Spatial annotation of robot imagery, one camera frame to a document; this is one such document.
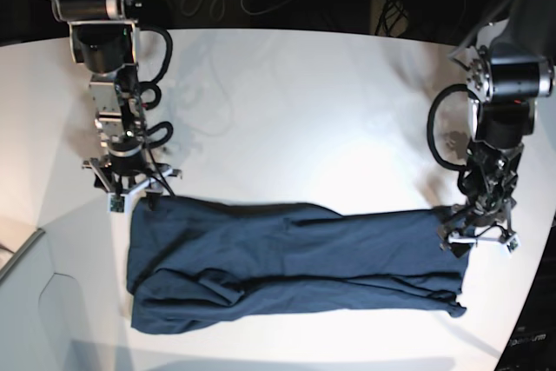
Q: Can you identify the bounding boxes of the dark navy t-shirt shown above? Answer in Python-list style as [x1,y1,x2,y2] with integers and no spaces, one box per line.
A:
[126,197,468,335]

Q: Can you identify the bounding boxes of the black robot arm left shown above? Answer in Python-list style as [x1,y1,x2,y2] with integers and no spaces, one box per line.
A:
[427,0,555,258]

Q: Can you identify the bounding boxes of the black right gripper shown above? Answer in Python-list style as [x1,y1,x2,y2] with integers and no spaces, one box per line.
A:
[108,142,161,210]

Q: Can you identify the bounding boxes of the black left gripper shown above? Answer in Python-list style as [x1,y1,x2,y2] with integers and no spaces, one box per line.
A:
[442,144,521,258]

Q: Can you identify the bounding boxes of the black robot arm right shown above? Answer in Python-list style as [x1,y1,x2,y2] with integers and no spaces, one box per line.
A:
[49,0,179,213]

